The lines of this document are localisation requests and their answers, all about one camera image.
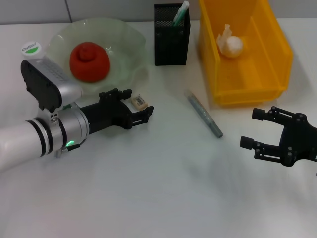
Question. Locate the clear green-label water bottle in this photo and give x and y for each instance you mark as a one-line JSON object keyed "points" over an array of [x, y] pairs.
{"points": [[31, 48]]}

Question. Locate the beige eraser with barcode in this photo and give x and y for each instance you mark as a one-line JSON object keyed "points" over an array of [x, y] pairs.
{"points": [[139, 101]]}

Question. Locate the grey pen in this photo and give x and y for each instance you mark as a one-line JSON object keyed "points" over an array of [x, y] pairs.
{"points": [[200, 109]]}

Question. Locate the green utility knife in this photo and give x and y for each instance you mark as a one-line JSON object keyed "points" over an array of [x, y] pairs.
{"points": [[180, 13]]}

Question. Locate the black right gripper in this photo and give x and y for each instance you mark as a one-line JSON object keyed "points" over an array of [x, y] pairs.
{"points": [[299, 143]]}

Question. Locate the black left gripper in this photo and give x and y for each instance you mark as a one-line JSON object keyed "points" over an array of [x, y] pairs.
{"points": [[106, 116]]}

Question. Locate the yellow plastic bin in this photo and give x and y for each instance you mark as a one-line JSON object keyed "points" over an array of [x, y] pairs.
{"points": [[260, 74]]}

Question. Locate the red-orange fruit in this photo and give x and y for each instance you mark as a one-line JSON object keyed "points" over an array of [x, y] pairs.
{"points": [[89, 64]]}

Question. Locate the black mesh pen holder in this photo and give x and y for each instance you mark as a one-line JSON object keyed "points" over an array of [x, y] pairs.
{"points": [[171, 49]]}

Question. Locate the green glass fruit plate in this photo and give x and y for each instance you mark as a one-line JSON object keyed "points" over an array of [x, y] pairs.
{"points": [[123, 49]]}

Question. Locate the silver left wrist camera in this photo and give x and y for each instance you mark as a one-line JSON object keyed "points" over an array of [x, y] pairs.
{"points": [[42, 84]]}

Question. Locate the white paper ball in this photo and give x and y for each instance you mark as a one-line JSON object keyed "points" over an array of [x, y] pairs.
{"points": [[231, 47]]}

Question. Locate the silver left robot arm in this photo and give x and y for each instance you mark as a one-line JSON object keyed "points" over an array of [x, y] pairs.
{"points": [[19, 143]]}

